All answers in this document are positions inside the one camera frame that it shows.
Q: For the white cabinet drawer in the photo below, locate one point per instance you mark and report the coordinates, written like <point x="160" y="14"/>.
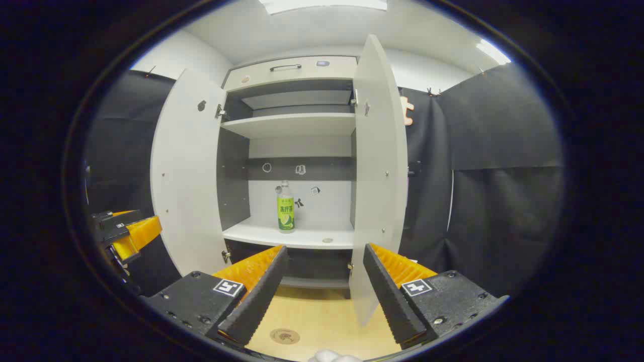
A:
<point x="292" y="75"/>

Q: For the white cabinet door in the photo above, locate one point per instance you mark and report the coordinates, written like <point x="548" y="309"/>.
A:
<point x="188" y="176"/>
<point x="380" y="166"/>

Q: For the green label bottle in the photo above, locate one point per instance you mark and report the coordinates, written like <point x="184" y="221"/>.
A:
<point x="286" y="213"/>

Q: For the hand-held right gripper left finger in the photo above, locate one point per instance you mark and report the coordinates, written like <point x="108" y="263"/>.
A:
<point x="261" y="291"/>

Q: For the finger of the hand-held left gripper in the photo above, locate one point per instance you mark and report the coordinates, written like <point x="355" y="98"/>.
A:
<point x="138" y="234"/>

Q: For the large ceiling light panel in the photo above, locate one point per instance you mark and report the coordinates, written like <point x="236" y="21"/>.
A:
<point x="322" y="4"/>

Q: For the round brown coaster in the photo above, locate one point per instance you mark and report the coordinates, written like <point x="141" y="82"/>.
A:
<point x="285" y="336"/>

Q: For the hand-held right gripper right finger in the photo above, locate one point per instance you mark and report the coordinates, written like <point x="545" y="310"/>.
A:
<point x="390" y="296"/>

